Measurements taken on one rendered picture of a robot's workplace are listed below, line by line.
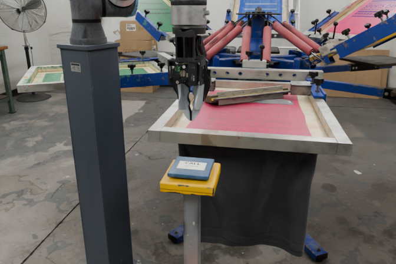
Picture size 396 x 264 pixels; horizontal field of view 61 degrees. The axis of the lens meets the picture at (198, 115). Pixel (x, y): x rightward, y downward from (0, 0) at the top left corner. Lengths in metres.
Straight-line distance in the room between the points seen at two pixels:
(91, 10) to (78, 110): 0.42
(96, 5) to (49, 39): 5.39
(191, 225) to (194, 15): 0.52
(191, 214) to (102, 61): 0.82
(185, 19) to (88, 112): 0.88
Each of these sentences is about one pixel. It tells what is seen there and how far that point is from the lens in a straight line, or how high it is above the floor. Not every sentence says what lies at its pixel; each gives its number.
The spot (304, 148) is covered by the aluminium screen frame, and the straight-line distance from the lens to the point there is 0.99.
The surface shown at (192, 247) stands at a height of 0.74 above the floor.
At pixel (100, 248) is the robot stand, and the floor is 0.22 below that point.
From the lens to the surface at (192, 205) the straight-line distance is 0.87.
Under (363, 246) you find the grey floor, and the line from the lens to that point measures 2.34.
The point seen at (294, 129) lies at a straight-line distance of 1.16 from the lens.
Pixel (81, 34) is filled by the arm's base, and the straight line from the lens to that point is 1.46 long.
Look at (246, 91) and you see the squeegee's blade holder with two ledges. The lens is 1.45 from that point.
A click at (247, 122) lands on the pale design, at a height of 0.95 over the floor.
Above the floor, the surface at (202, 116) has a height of 0.95.
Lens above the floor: 1.34
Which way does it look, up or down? 18 degrees down
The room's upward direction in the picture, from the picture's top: straight up
